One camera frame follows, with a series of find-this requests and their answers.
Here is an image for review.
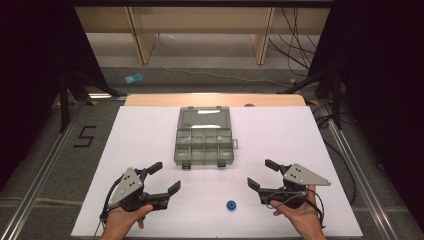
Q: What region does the bundle of black cables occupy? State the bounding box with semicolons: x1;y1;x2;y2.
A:
267;7;322;78

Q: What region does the white board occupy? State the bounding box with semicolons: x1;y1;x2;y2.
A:
70;105;364;239

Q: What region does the person's left hand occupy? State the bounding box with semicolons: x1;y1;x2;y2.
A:
99;203;155;240

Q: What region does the light wooden bench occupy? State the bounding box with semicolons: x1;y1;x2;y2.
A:
74;6;332;66

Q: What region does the wooden table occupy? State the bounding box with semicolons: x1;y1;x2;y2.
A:
123;93;307;108

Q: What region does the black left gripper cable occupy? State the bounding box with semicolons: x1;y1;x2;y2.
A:
94;175;125;239

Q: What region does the white floor cable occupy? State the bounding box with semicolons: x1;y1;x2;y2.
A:
150;42;321;89

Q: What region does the blue card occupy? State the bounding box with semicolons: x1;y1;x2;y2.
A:
124;72;145;85

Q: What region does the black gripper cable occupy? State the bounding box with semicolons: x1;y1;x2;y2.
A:
306;189;327;230
94;175;125;239

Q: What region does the aluminium rail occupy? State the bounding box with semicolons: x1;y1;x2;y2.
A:
318;101;403;240
0;99;90;240

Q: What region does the person's right hand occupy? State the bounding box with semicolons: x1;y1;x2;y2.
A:
269;185;327;240

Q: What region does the black metal stand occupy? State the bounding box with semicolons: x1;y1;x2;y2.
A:
58;71;128;134
275;68;345;132

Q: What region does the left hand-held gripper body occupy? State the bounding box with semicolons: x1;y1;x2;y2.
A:
107;166;170;213

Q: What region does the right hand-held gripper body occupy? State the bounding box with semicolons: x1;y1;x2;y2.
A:
258;162;332;210

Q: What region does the black frame bar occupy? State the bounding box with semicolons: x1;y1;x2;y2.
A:
66;0;335;9

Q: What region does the black curtain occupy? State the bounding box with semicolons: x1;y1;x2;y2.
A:
305;0;424;232
0;0;128;193

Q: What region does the grey clear plastic compartment box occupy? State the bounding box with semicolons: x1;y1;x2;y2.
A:
173;106;240;171

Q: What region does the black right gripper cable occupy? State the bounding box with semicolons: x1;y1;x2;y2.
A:
306;189;327;230

